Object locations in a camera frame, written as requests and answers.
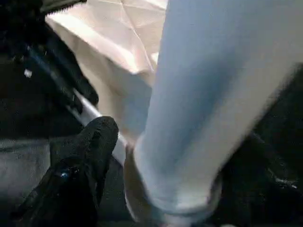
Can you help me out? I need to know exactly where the white plastic table leg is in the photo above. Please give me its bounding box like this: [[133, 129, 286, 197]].
[[134, 0, 303, 216]]

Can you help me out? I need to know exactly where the black work mat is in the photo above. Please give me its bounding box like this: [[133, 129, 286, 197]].
[[0, 0, 303, 227]]

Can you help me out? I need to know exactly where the white plastic table top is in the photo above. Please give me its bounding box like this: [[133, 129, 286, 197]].
[[45, 0, 223, 225]]

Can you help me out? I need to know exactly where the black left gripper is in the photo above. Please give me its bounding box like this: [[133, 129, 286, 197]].
[[0, 0, 100, 114]]

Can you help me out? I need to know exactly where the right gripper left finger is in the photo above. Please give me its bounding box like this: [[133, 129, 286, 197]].
[[9, 116, 119, 227]]

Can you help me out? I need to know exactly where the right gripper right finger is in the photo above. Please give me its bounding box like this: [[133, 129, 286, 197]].
[[208, 132, 303, 227]]

